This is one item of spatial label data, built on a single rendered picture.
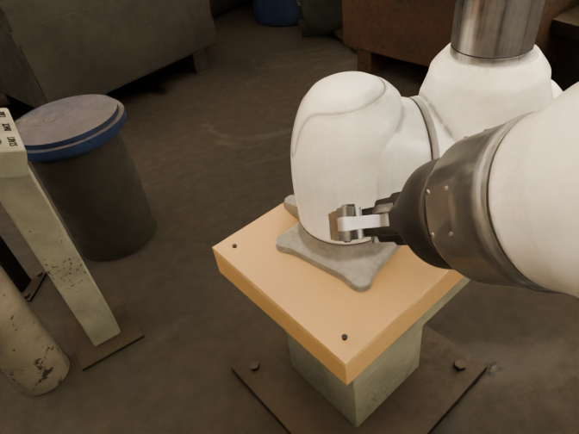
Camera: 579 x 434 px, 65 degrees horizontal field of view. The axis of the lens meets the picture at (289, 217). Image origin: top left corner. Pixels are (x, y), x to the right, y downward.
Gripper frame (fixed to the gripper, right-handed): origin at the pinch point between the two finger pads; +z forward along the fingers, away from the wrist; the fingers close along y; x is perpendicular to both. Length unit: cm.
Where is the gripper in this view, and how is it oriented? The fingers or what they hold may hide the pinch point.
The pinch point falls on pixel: (346, 225)
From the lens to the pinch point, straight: 47.5
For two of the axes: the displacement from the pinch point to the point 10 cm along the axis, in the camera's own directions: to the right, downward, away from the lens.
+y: -9.5, 0.8, -2.9
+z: -2.8, 0.7, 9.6
